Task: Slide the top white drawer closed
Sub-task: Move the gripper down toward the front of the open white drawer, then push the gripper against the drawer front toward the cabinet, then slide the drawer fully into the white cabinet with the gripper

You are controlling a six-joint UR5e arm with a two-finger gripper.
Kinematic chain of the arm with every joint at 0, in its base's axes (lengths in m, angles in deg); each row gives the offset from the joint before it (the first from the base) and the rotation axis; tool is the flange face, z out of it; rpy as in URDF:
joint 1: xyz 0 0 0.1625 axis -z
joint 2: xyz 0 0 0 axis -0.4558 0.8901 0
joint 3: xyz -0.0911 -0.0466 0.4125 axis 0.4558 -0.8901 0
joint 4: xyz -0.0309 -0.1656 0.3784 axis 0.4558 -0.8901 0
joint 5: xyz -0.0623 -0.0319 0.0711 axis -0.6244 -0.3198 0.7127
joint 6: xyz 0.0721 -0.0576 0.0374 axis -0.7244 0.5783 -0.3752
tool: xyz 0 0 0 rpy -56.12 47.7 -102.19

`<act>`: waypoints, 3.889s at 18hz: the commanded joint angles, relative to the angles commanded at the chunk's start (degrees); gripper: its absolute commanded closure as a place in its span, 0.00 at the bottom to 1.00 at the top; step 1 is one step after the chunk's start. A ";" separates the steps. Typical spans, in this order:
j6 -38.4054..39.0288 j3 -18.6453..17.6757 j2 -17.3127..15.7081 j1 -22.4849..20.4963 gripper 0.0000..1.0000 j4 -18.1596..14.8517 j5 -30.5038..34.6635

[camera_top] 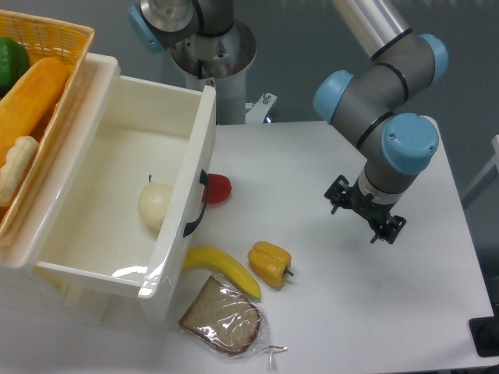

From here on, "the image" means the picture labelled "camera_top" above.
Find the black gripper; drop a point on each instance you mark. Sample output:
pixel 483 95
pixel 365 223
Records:
pixel 386 227

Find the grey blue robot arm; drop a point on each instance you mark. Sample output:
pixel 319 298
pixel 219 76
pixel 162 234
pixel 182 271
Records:
pixel 397 147

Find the white top drawer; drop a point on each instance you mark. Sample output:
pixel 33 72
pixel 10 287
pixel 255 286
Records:
pixel 98 239

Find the white drawer cabinet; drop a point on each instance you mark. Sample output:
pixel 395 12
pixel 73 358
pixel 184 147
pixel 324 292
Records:
pixel 24 283

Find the yellow bell pepper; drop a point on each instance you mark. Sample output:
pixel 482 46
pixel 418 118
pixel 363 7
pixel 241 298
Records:
pixel 270 263

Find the red bell pepper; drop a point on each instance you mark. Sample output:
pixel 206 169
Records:
pixel 220 189

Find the black object at edge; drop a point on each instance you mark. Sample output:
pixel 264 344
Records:
pixel 484 332

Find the yellow banana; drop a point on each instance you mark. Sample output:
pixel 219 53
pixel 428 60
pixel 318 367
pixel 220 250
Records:
pixel 218 261

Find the wrapped bread slice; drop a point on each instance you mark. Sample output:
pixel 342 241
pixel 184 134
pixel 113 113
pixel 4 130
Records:
pixel 229 324

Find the white onion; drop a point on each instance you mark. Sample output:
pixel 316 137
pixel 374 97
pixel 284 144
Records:
pixel 153 203

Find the cream pastry bread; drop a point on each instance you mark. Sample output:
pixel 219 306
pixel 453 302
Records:
pixel 17 160

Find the orange baguette loaf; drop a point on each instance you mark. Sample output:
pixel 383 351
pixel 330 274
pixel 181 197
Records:
pixel 37 91

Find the orange wicker basket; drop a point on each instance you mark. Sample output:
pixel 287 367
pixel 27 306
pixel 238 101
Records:
pixel 50 53

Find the green bell pepper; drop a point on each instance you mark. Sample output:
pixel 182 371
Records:
pixel 14 63

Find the white frame at right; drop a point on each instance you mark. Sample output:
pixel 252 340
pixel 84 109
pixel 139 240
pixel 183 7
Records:
pixel 486 175

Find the black drawer handle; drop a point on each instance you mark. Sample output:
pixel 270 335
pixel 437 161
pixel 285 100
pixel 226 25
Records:
pixel 200 205

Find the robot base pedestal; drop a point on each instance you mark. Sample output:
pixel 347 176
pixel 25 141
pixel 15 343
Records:
pixel 209 46

